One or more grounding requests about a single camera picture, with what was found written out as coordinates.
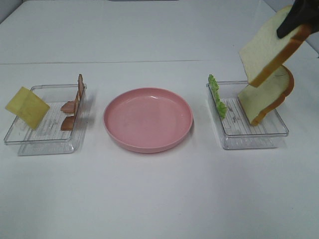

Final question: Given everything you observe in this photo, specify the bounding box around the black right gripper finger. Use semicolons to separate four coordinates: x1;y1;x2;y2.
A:
276;0;319;39

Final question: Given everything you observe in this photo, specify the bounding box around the white bread slice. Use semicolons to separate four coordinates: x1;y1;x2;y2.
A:
239;5;312;87

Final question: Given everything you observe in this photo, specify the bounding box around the green lettuce leaf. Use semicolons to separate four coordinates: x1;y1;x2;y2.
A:
208;74;227;119

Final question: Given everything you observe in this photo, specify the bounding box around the bacon strip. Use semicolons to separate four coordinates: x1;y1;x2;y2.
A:
60;74;85;115
60;92;81;131

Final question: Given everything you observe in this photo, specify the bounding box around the clear plastic right tray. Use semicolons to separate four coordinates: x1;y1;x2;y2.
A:
206;80;290;150

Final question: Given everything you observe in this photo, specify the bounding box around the clear plastic tray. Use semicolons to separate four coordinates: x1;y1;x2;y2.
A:
206;80;290;150
4;84;90;156

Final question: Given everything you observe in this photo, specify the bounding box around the pink round plate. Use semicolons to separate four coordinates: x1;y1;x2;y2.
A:
103;88;193;153

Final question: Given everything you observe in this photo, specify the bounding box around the clear plastic left tray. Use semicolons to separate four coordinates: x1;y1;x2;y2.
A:
4;84;90;156

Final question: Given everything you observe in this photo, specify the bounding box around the yellow cheese slice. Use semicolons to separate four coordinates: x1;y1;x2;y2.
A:
5;87;30;115
19;88;50;129

